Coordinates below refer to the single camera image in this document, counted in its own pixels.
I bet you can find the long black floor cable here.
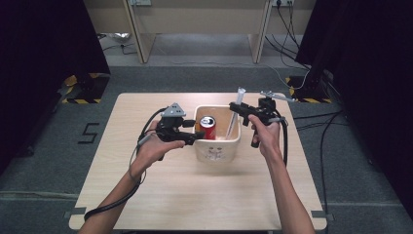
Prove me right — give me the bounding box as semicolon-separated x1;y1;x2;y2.
293;110;346;234

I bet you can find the left hand-held gripper cable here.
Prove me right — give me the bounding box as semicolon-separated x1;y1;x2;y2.
83;106;169;222

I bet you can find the right hand-held gripper cable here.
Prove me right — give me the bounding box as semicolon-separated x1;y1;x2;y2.
273;108;290;168

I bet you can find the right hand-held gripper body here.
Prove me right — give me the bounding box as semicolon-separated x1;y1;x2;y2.
248;90;297;149

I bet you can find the person's left hand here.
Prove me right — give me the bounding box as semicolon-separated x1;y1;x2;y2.
130;120;186;178

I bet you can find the person's right hand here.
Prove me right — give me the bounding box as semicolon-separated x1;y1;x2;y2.
247;113;282;161

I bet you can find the thin black floor cable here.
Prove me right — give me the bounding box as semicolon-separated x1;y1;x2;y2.
95;32;138;57

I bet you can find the hand-held gripper cable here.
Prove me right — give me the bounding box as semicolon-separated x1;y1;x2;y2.
273;108;290;168
83;106;169;222

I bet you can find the red soda can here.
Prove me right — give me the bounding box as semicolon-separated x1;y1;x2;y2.
198;115;217;141

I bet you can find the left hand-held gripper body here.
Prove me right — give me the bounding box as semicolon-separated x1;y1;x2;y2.
155;102;188;143

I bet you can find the white straw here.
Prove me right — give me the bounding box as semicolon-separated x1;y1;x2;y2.
225;86;247;141

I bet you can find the black curtain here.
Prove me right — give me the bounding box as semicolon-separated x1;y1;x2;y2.
0;0;111;175
295;0;413;222

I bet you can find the cream square bin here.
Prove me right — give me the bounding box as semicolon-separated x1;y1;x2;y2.
191;104;243;165

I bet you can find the black striped-edge stand base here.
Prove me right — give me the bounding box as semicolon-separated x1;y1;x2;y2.
60;73;110;105
284;75;334;104

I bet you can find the black floor cable bundle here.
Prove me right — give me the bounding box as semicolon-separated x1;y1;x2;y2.
264;3;311;71

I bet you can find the grey tape strip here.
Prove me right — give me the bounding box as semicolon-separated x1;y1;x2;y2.
310;210;334;222
62;207;88;219

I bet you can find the wooden desk frame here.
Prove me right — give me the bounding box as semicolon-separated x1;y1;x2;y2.
81;0;318;65

